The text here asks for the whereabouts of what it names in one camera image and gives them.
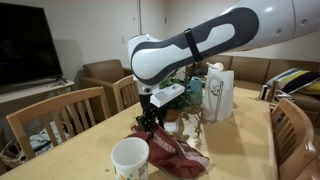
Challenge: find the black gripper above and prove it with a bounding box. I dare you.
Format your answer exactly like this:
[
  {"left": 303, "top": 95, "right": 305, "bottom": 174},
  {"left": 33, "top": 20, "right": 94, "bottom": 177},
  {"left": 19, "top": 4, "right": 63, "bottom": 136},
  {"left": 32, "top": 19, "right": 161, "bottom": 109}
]
[{"left": 136, "top": 95, "right": 166, "bottom": 132}]

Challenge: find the red patterned towel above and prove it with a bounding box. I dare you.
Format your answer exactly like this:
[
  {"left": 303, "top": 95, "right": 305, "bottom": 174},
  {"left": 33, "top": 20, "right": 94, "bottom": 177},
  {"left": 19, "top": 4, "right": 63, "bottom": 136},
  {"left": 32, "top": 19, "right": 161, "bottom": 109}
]
[{"left": 130, "top": 123, "right": 210, "bottom": 179}]

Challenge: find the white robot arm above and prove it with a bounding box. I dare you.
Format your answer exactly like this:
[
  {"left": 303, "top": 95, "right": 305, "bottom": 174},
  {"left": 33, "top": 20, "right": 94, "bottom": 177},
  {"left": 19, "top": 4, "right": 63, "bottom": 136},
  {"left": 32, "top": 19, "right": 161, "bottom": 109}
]
[{"left": 128, "top": 0, "right": 320, "bottom": 133}]

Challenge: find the white plastic container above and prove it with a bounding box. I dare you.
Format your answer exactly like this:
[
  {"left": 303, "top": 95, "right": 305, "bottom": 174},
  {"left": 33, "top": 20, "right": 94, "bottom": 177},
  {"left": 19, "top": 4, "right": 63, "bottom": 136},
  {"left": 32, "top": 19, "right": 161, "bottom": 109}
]
[{"left": 111, "top": 137, "right": 149, "bottom": 180}]

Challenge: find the white paper under plant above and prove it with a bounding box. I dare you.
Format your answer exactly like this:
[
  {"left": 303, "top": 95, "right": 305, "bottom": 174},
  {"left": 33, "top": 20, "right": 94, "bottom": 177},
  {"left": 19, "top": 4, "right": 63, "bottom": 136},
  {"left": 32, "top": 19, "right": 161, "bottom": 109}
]
[{"left": 164, "top": 120, "right": 179, "bottom": 132}]

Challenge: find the wooden chair by armchair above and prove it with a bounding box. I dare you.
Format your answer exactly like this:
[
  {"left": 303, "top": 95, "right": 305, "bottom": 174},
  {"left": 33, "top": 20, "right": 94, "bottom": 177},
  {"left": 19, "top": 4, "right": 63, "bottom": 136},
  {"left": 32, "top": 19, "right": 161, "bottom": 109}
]
[{"left": 113, "top": 75, "right": 139, "bottom": 111}]

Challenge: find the potted green plant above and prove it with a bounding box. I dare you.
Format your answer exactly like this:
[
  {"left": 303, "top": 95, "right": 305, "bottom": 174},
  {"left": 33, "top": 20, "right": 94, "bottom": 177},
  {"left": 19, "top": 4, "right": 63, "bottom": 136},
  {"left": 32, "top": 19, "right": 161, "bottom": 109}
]
[{"left": 160, "top": 78, "right": 203, "bottom": 147}]

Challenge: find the brown armchair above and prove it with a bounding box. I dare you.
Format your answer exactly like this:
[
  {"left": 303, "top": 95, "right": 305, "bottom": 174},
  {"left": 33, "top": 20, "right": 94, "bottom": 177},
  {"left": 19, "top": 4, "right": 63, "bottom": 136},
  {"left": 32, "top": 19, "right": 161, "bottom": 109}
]
[{"left": 80, "top": 59, "right": 132, "bottom": 115}]

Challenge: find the brown sofa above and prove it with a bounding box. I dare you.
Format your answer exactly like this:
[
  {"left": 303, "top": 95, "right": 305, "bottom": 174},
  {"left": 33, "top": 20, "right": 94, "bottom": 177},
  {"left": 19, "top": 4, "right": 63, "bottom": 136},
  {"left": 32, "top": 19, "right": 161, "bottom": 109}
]
[{"left": 186, "top": 55, "right": 320, "bottom": 128}]

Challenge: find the black flat-screen television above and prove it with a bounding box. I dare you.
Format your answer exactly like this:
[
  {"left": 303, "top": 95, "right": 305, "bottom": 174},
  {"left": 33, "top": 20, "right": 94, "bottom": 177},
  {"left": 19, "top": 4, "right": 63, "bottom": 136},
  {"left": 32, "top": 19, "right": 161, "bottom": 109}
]
[{"left": 0, "top": 2, "right": 63, "bottom": 86}]

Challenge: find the white tv stand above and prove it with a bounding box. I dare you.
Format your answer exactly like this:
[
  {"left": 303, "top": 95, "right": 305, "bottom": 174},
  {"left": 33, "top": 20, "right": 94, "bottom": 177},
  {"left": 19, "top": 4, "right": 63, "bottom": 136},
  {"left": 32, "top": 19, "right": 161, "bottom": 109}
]
[{"left": 0, "top": 80, "right": 74, "bottom": 103}]

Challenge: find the striped cushion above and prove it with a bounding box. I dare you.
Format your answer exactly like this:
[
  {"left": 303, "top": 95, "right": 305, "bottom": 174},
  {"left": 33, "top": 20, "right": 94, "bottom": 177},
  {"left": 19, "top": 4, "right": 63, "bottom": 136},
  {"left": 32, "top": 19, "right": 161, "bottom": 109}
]
[{"left": 266, "top": 68, "right": 320, "bottom": 95}]

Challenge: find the wicker basket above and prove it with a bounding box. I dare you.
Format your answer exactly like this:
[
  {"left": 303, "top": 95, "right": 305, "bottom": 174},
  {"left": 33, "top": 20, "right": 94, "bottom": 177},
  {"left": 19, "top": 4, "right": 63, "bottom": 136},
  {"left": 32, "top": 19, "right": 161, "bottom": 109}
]
[{"left": 0, "top": 140, "right": 22, "bottom": 169}]

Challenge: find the wooden chair near front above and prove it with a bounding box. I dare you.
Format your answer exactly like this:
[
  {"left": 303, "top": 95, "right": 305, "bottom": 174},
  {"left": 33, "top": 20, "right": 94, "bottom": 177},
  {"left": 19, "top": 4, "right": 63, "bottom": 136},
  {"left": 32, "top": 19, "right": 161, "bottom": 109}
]
[{"left": 271, "top": 99, "right": 318, "bottom": 180}]

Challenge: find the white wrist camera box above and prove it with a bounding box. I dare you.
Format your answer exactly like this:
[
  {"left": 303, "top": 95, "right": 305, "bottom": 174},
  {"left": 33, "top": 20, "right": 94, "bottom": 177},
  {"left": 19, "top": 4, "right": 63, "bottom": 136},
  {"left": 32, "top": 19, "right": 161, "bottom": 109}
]
[{"left": 150, "top": 84, "right": 185, "bottom": 108}]

